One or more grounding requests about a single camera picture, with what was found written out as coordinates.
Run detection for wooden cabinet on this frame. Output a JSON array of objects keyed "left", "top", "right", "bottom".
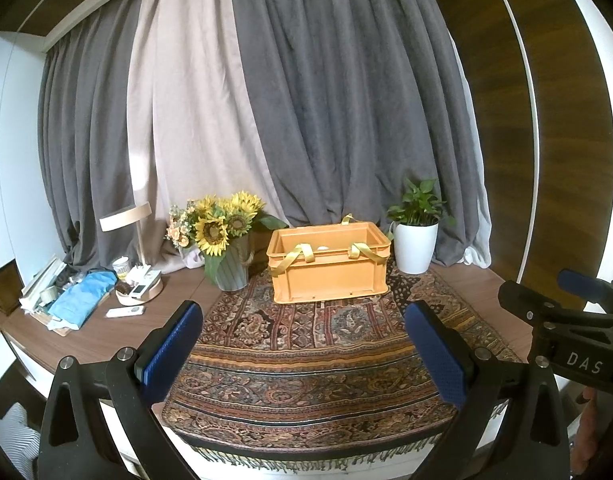
[{"left": 0, "top": 260, "right": 21, "bottom": 317}]

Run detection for green leafy plant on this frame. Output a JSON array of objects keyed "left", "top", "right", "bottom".
[{"left": 385, "top": 178, "right": 457, "bottom": 233}]

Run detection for white desk lamp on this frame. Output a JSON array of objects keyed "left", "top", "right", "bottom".
[{"left": 99, "top": 202, "right": 165, "bottom": 307}]

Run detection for sunflower bouquet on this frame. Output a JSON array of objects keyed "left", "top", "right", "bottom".
[{"left": 189, "top": 190, "right": 290, "bottom": 273}]

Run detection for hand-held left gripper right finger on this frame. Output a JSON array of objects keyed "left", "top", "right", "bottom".
[{"left": 405, "top": 301, "right": 572, "bottom": 480}]

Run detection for grey curtain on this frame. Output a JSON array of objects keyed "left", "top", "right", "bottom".
[
  {"left": 36, "top": 0, "right": 160, "bottom": 271},
  {"left": 229, "top": 0, "right": 487, "bottom": 266}
]

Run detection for orange plastic crate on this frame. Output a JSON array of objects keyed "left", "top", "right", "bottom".
[{"left": 265, "top": 214, "right": 391, "bottom": 305}]

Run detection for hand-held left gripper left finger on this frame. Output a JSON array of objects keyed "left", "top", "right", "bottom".
[{"left": 34, "top": 301, "right": 204, "bottom": 480}]

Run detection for beige curtain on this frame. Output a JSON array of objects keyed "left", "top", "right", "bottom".
[{"left": 126, "top": 0, "right": 300, "bottom": 273}]

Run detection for white sheer curtain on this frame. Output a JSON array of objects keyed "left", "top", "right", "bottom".
[{"left": 461, "top": 175, "right": 493, "bottom": 268}]

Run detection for white ribbed plant pot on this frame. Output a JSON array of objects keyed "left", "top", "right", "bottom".
[{"left": 393, "top": 221, "right": 440, "bottom": 275}]

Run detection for person's right hand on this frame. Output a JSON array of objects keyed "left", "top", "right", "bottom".
[{"left": 575, "top": 386, "right": 599, "bottom": 477}]

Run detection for patterned rug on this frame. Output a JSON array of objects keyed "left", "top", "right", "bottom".
[{"left": 162, "top": 264, "right": 525, "bottom": 476}]

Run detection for blue folded cloth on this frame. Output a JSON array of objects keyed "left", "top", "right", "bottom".
[{"left": 50, "top": 269, "right": 118, "bottom": 328}]

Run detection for stack of white boards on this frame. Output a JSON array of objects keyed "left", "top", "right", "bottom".
[{"left": 19, "top": 255, "right": 68, "bottom": 312}]

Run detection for peach flower bunch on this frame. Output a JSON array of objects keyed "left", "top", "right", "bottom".
[{"left": 165, "top": 201, "right": 200, "bottom": 250}]

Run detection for striped cloth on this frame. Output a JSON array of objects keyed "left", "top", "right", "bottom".
[{"left": 0, "top": 402, "right": 38, "bottom": 463}]

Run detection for grey ribbed vase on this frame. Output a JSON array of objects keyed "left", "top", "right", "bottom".
[{"left": 202, "top": 235, "right": 251, "bottom": 292}]

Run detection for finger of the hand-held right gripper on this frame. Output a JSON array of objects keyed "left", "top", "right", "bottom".
[
  {"left": 558, "top": 268, "right": 613, "bottom": 313},
  {"left": 497, "top": 281, "right": 613, "bottom": 332}
]

